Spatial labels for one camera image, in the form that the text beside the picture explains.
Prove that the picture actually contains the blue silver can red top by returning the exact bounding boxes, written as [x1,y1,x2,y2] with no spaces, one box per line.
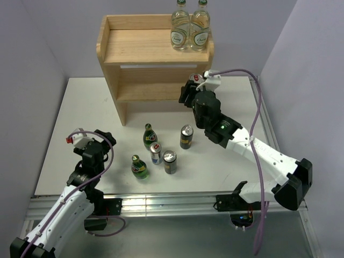
[189,74,203,84]

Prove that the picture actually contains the green glass bottle front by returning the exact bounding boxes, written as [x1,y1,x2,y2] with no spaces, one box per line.
[131,155,149,180]

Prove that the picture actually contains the green glass bottle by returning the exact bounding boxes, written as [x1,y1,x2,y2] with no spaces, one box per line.
[143,123,158,150]
[131,155,149,180]

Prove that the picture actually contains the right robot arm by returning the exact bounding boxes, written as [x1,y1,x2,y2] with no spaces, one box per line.
[178,80,312,211]

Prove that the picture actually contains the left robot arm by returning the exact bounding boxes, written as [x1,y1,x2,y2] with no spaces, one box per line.
[10,128,116,257]

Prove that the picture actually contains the wooden shelf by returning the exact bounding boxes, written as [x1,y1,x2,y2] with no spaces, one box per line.
[96,14,214,125]

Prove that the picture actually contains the black can back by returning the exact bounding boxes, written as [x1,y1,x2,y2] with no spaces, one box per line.
[180,125,194,149]

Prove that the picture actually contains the black can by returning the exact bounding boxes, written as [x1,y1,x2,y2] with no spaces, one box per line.
[163,150,177,175]
[180,125,194,149]

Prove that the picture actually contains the green glass bottle back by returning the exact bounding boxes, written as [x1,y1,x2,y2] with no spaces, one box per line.
[143,123,158,150]

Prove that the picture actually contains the blue silver energy can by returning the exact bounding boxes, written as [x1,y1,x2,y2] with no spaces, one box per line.
[149,142,162,164]

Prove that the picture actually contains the black can front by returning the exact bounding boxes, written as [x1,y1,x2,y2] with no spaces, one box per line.
[163,150,177,175]

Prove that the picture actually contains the clear glass bottle right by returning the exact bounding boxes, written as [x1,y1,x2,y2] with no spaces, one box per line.
[190,0,210,51]

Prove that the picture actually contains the clear glass bottle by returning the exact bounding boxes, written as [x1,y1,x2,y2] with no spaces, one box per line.
[170,0,190,50]
[190,0,210,51]

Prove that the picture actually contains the clear glass bottle left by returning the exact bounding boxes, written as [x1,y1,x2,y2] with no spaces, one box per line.
[170,0,190,50]

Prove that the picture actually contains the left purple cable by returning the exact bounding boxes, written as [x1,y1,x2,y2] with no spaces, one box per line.
[20,131,127,258]

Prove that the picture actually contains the purple cable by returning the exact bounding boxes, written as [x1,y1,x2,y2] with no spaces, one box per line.
[20,131,127,258]
[209,69,269,256]

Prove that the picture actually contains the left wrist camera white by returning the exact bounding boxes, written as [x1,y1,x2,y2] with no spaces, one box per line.
[66,128,93,149]

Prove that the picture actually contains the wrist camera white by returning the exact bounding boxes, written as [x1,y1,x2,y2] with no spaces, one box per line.
[66,128,93,149]
[196,70,221,92]

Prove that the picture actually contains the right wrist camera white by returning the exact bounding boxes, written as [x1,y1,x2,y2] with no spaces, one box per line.
[196,70,221,92]

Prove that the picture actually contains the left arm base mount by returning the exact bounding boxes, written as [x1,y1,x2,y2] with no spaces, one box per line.
[83,198,123,232]

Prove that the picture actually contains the aluminium rail right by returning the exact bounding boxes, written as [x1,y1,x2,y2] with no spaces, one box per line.
[248,76,288,174]

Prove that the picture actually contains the aluminium rail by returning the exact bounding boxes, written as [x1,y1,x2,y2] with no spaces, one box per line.
[248,76,288,174]
[25,192,292,220]

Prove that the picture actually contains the aluminium rail front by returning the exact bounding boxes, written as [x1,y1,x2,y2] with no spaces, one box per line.
[25,192,292,220]

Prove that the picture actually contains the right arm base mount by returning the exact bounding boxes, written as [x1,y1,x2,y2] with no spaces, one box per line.
[213,181,261,230]

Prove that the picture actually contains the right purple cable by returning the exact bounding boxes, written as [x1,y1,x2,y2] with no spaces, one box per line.
[209,69,269,256]

